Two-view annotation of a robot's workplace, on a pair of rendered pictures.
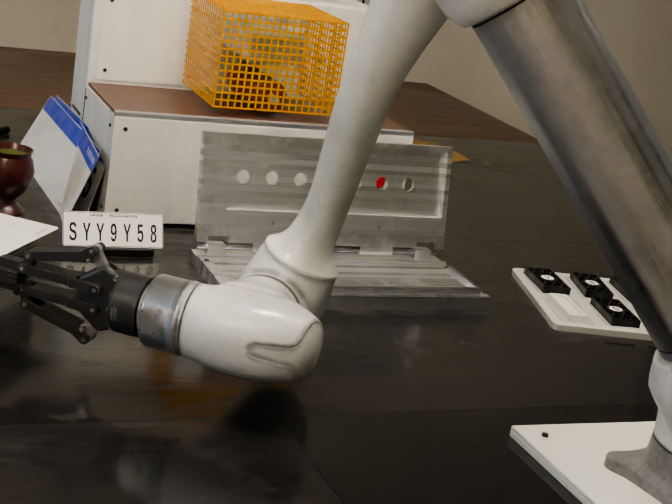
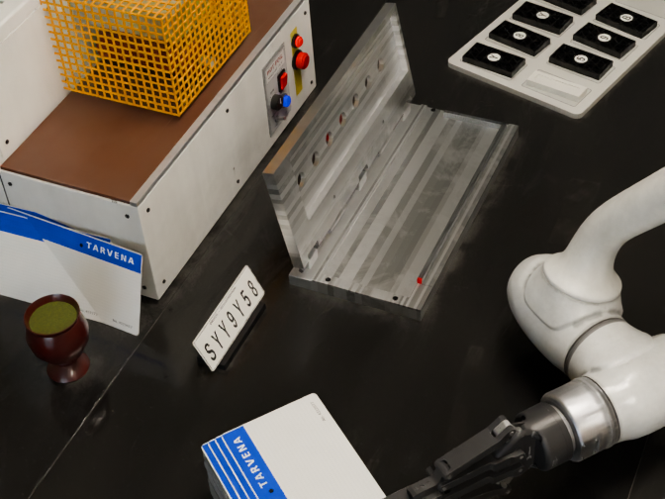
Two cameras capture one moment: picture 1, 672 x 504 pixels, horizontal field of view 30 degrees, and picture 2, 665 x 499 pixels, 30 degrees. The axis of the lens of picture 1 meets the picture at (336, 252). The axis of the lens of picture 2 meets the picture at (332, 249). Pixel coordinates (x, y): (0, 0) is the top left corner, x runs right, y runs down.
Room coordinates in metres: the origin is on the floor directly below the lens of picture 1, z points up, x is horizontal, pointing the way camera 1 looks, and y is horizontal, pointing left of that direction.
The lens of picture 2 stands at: (0.84, 0.95, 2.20)
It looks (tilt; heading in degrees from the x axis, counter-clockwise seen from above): 44 degrees down; 323
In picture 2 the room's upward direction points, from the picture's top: 5 degrees counter-clockwise
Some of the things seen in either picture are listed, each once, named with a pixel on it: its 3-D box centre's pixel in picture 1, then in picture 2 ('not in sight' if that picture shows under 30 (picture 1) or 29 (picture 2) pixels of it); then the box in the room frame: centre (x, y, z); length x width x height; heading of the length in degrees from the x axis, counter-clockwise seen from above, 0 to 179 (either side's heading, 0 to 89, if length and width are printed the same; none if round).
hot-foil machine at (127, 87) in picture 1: (286, 103); (149, 32); (2.34, 0.14, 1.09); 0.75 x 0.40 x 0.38; 115
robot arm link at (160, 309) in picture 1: (169, 313); (575, 421); (1.40, 0.18, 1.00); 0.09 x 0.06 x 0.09; 167
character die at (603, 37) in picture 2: not in sight; (604, 40); (1.96, -0.54, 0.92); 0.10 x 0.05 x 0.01; 7
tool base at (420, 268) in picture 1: (340, 274); (410, 197); (1.90, -0.01, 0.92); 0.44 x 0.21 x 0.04; 115
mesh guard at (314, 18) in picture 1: (262, 53); (148, 13); (2.24, 0.19, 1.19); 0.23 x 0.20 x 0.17; 115
